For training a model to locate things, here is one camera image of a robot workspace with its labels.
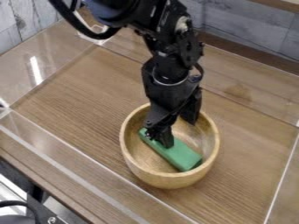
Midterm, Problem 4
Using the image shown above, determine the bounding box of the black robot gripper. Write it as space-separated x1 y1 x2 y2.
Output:
142 59 205 149

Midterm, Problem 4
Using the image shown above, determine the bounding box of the green rectangular block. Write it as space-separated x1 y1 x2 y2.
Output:
138 128 203 172

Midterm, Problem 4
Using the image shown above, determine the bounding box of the wooden oval bowl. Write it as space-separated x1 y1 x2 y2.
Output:
119 103 221 189

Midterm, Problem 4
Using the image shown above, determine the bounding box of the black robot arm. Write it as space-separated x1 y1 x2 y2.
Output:
50 0 203 148

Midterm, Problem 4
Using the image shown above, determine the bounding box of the clear acrylic enclosure wall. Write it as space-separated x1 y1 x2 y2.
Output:
0 22 299 224

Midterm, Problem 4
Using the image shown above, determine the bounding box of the black metal bracket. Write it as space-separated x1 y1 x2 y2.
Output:
26 195 78 224

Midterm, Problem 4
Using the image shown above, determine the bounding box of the black cable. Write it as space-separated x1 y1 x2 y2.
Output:
0 199 34 218

